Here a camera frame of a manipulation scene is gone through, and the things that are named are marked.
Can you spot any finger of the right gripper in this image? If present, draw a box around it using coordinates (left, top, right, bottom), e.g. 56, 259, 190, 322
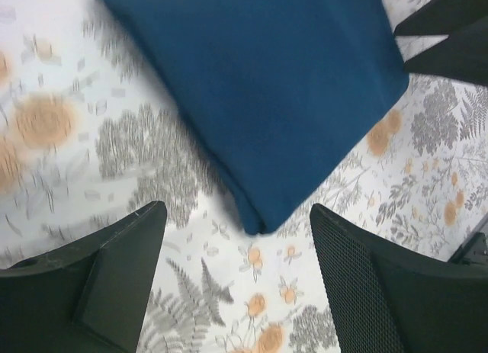
394, 0, 487, 37
404, 19, 487, 86

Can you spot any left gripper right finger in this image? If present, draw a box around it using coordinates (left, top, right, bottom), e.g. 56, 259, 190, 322
310, 204, 487, 352

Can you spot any blue t shirt cartoon print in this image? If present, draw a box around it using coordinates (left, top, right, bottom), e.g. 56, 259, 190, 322
101, 0, 409, 235

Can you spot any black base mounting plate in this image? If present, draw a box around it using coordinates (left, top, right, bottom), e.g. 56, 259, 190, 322
448, 232, 488, 268

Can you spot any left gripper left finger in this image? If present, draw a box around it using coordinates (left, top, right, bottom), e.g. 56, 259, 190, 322
1, 201, 167, 353

